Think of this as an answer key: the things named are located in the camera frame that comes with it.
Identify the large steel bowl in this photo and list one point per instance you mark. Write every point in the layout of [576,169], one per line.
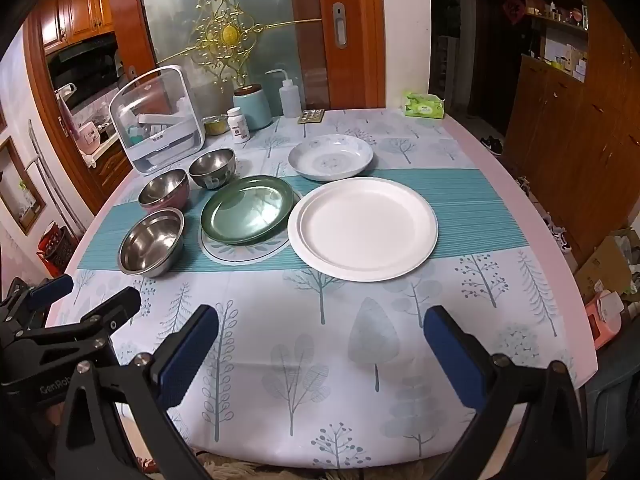
[150,245]

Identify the black shoe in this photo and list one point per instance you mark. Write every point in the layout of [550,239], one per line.
[492,146]

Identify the pink container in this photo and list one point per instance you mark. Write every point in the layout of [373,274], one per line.
[600,325]

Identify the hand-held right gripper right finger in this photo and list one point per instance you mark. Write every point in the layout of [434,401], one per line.
[455,360]

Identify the pink kitchen appliance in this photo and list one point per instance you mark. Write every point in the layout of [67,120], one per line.
[89,135]

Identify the red paper door decoration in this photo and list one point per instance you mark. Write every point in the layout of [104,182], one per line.
[512,10]

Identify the black range hood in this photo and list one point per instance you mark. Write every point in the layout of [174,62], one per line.
[80,60]

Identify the pink steel bowl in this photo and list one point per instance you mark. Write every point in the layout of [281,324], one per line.
[162,187]

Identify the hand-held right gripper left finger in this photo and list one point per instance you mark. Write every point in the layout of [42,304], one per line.
[187,355]

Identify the teal canister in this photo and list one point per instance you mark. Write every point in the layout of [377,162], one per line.
[252,110]

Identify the wooden kitchen cabinets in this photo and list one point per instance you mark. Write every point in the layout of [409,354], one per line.
[75,10]

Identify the blister pack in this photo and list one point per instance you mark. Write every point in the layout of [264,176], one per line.
[311,116]

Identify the tree print tablecloth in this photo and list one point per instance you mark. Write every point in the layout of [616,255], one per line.
[300,335]

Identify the red basket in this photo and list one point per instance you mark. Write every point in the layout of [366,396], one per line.
[52,247]

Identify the white sneaker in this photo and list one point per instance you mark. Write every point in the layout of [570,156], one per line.
[557,232]
[522,182]

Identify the gold door ornament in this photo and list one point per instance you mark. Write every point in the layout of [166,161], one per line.
[230,35]

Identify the wooden cabinet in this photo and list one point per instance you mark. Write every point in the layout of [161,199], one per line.
[575,135]

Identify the wooden glass sliding door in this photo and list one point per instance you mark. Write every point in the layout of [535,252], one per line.
[357,70]

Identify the small steel bowl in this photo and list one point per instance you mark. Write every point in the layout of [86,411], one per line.
[212,165]

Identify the blue floral deep plate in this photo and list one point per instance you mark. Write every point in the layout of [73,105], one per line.
[330,157]

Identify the white squeeze bottle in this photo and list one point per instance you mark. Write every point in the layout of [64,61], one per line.
[289,100]

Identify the green tissue pack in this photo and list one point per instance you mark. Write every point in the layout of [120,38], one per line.
[424,106]

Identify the white pill bottle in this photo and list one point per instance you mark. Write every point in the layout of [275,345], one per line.
[239,125]

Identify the cardboard box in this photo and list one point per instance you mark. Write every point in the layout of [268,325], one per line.
[600,265]

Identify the white clear-lid storage box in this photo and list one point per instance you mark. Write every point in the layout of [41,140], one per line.
[165,110]

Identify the green plate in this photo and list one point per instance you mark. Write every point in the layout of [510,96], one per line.
[245,210]

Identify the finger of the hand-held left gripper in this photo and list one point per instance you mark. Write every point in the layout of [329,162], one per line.
[50,291]
[117,310]

